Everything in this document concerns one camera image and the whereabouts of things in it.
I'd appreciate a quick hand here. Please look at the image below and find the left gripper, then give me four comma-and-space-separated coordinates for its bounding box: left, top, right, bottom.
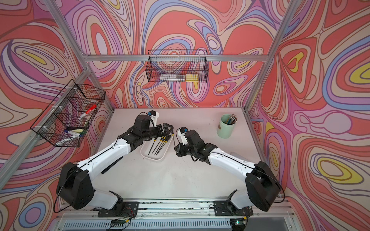
141, 122, 173, 142

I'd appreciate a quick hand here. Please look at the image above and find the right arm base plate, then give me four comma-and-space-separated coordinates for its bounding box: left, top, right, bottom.
210, 201, 253, 217

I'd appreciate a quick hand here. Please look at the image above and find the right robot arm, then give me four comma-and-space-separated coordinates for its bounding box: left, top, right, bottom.
175, 128, 282, 215

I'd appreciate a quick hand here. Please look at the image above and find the black wire basket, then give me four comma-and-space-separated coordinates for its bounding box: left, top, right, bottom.
145, 49, 209, 82
30, 80, 106, 147

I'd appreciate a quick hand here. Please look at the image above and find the red marker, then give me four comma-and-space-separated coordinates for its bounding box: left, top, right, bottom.
79, 105, 97, 119

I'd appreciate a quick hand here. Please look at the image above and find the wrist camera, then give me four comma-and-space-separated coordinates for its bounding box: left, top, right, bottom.
147, 110, 159, 127
177, 128, 188, 145

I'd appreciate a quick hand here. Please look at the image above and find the black wire basket back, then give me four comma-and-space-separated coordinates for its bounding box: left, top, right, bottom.
145, 49, 209, 82

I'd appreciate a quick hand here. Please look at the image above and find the white storage tray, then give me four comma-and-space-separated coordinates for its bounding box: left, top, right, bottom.
140, 135, 173, 162

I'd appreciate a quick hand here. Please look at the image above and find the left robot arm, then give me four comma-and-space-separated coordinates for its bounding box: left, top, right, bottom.
56, 111, 173, 213

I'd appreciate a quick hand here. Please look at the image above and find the aluminium rail front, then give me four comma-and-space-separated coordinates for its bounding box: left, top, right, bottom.
48, 197, 303, 231

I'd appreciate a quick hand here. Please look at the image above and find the yellow box in basket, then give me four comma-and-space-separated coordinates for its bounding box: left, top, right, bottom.
185, 74, 199, 83

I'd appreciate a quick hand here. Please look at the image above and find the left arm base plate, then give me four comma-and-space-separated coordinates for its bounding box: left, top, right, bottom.
98, 201, 139, 218

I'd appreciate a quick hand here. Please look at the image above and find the coloured pencils bundle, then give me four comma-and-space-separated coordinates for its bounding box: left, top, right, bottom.
225, 114, 238, 125

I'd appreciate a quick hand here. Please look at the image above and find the black wire basket left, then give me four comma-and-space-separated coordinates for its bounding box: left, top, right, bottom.
30, 80, 106, 147

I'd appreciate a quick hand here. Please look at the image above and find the clear tube in basket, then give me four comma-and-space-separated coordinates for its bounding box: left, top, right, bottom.
160, 74, 186, 82

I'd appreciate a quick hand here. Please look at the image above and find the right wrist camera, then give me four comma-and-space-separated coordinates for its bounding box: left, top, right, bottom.
177, 128, 188, 145

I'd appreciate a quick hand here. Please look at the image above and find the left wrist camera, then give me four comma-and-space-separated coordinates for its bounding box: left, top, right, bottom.
147, 110, 159, 127

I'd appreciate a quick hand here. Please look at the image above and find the blue cap marker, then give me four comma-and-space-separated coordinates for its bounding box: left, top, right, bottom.
65, 130, 82, 137

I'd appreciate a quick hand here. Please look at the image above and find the green pencil cup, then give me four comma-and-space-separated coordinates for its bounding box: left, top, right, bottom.
217, 114, 236, 139

